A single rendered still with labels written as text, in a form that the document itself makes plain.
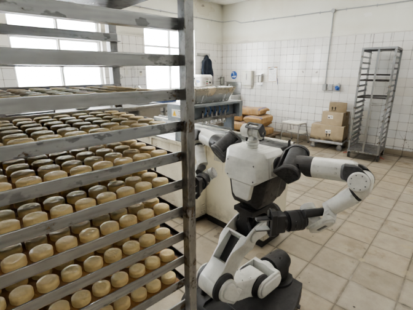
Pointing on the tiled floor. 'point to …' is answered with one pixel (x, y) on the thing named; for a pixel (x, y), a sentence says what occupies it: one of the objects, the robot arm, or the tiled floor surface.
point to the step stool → (295, 129)
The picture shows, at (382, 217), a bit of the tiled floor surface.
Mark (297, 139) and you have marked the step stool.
